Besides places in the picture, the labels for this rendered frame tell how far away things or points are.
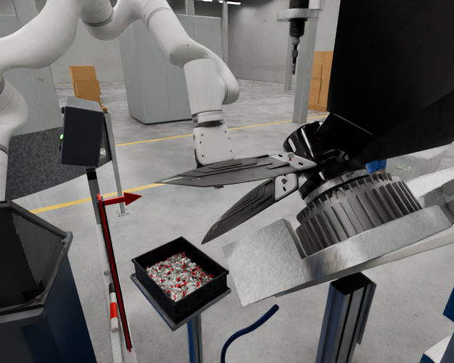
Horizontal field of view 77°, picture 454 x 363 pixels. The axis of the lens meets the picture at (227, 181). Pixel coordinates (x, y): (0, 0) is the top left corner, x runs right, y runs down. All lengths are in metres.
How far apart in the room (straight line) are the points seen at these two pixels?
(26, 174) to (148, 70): 4.80
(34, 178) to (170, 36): 1.65
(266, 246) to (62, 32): 0.77
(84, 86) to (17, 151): 6.45
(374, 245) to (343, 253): 0.05
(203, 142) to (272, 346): 1.26
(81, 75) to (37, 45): 7.61
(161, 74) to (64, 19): 5.86
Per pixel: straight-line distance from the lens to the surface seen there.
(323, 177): 0.56
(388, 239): 0.49
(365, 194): 0.53
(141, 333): 1.82
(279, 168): 0.51
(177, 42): 0.85
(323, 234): 0.54
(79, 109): 1.01
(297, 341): 1.77
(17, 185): 2.27
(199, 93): 0.75
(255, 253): 0.61
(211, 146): 0.75
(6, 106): 0.94
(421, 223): 0.52
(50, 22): 0.97
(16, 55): 0.92
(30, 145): 2.24
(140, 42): 6.66
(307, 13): 0.52
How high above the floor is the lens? 1.38
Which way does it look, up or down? 23 degrees down
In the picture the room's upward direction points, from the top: straight up
